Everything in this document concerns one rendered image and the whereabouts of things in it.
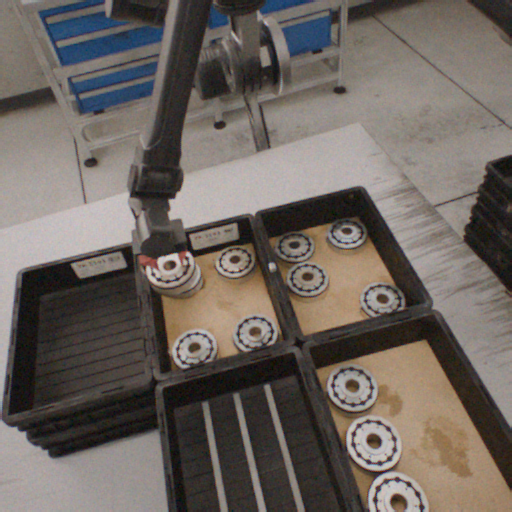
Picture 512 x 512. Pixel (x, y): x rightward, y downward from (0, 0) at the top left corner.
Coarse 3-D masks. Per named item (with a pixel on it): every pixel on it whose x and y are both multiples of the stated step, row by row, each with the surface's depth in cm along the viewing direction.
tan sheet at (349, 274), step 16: (272, 240) 131; (320, 240) 129; (368, 240) 128; (320, 256) 126; (336, 256) 125; (352, 256) 125; (368, 256) 124; (336, 272) 122; (352, 272) 122; (368, 272) 121; (384, 272) 121; (336, 288) 119; (352, 288) 118; (304, 304) 117; (320, 304) 116; (336, 304) 116; (352, 304) 116; (304, 320) 114; (320, 320) 114; (336, 320) 113; (352, 320) 113
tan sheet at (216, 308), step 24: (216, 288) 123; (240, 288) 122; (264, 288) 121; (168, 312) 119; (192, 312) 119; (216, 312) 118; (240, 312) 117; (264, 312) 117; (168, 336) 115; (216, 336) 114
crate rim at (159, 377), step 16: (208, 224) 124; (224, 224) 124; (256, 224) 122; (256, 240) 118; (272, 272) 111; (144, 288) 112; (272, 288) 109; (288, 320) 103; (288, 336) 100; (256, 352) 99; (160, 368) 99; (192, 368) 98
